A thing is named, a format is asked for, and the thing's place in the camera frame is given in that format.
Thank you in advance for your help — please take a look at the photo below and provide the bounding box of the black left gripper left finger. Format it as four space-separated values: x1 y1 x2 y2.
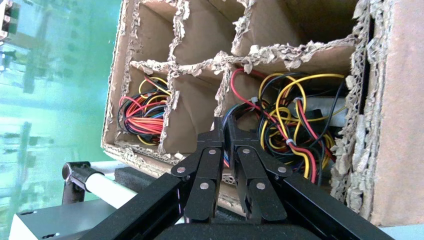
170 116 225 223

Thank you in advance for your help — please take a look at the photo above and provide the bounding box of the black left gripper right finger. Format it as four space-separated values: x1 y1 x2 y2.
226 114 294 225

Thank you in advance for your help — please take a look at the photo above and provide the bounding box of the power supply wire bundle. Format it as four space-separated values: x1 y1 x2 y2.
222 67 349 186

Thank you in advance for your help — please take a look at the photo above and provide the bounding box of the black pipe connector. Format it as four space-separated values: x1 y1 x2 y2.
62 161 100 194

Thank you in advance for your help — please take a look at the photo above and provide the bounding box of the dark rusty pipe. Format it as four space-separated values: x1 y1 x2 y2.
62 180 86 206

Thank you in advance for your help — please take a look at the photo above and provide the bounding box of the tall grey power supply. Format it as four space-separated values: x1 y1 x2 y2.
8 198 122 240

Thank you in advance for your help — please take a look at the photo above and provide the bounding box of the brown divided cardboard box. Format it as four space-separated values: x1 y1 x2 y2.
100 0 424 228

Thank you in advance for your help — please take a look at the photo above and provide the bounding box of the power supply with red-orange wires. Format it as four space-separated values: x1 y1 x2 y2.
117 76 172 147

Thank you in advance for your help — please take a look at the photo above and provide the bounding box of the long white pipe rail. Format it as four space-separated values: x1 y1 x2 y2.
84 172 139 210

